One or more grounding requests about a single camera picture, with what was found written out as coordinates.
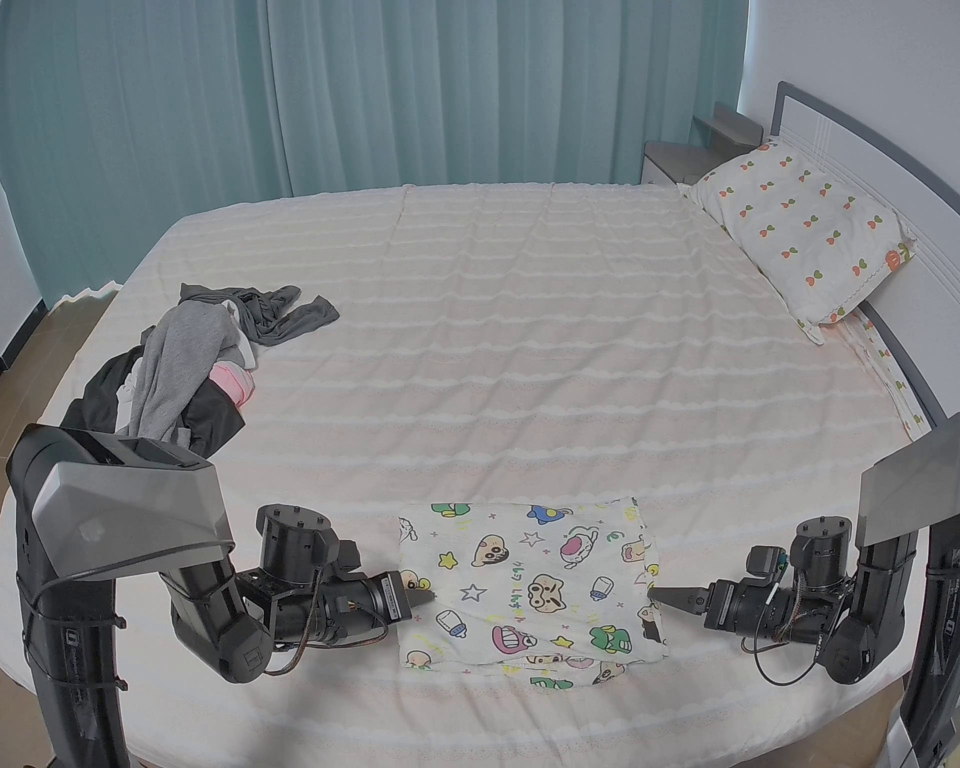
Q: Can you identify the white printed pyjama top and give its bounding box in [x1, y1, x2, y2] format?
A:
[395, 496, 670, 687]

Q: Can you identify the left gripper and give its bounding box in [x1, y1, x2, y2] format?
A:
[318, 570, 417, 646]

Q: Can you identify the blue-green curtain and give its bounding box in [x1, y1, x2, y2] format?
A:
[0, 0, 751, 305]

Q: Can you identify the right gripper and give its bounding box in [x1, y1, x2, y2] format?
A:
[702, 576, 790, 639]

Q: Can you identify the bed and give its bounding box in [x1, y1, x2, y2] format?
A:
[0, 81, 960, 768]

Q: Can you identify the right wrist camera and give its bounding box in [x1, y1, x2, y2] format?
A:
[745, 546, 786, 582]

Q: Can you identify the pile of clothes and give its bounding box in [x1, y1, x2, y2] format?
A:
[60, 283, 340, 460]

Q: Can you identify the white printed pillow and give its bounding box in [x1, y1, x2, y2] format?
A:
[678, 137, 918, 346]

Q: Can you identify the grey bedside table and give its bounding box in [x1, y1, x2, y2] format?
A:
[642, 102, 765, 187]

